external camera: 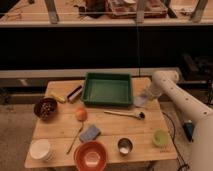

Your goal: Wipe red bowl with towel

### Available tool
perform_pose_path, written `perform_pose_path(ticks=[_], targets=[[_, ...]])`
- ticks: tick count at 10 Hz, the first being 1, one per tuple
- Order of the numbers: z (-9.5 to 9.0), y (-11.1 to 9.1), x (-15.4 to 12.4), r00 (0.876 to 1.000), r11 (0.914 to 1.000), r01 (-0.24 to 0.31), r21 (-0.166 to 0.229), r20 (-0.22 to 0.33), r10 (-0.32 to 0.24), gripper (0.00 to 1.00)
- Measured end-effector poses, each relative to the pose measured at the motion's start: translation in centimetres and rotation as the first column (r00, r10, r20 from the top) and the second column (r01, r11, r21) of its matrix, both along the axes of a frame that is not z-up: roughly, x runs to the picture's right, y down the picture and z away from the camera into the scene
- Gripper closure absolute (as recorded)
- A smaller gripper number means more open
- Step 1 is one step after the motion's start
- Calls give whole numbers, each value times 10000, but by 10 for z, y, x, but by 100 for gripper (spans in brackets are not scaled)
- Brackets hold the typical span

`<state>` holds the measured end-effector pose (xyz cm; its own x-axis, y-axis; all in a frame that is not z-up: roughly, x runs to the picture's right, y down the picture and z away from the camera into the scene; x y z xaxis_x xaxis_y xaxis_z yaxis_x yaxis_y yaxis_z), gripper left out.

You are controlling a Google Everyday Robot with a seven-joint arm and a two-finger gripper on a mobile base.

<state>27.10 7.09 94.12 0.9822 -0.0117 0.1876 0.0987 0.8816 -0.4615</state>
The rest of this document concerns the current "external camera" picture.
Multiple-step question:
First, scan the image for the dark bowl with nuts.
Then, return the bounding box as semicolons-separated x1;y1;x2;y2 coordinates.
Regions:
34;98;57;120

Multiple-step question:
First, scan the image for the blue sponge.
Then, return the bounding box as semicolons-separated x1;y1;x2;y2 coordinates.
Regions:
79;125;101;142

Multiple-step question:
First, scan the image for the black foot pedal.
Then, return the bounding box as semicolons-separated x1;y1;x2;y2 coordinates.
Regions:
183;122;194;142

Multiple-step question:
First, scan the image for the orange peach fruit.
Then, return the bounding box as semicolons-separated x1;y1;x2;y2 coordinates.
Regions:
75;107;87;122

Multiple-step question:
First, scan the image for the wooden folding table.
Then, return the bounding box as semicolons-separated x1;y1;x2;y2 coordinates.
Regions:
23;77;179;169

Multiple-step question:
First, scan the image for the light blue towel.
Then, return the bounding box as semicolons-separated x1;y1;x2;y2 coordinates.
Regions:
133;92;149;107

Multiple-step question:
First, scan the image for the black and wood brush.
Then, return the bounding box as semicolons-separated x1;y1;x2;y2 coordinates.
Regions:
67;85;82;103

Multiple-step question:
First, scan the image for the wooden dish brush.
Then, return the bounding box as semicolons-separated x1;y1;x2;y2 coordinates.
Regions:
104;110;145;120

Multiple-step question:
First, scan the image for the wooden spoon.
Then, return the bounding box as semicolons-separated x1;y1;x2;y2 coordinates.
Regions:
66;122;84;155

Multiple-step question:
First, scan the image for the green plastic tray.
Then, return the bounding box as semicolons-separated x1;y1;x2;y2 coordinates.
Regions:
81;73;133;107

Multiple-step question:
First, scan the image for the black cable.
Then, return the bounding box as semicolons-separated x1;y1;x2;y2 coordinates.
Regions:
162;111;192;171

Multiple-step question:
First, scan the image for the small metal cup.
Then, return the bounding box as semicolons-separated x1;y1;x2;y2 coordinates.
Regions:
117;138;133;156

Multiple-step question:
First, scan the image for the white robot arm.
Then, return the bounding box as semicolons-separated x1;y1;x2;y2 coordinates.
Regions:
145;70;213;171

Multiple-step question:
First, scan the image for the yellow corn toy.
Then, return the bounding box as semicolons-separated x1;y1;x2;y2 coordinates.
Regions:
51;94;66;103

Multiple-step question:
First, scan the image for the green plastic cup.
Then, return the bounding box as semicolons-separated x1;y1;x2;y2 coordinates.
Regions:
152;130;168;148

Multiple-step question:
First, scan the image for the red bowl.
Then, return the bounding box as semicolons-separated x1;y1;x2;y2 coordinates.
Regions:
74;141;108;171

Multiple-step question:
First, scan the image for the stack of white bowls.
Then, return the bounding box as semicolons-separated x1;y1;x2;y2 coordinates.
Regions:
29;139;53;162

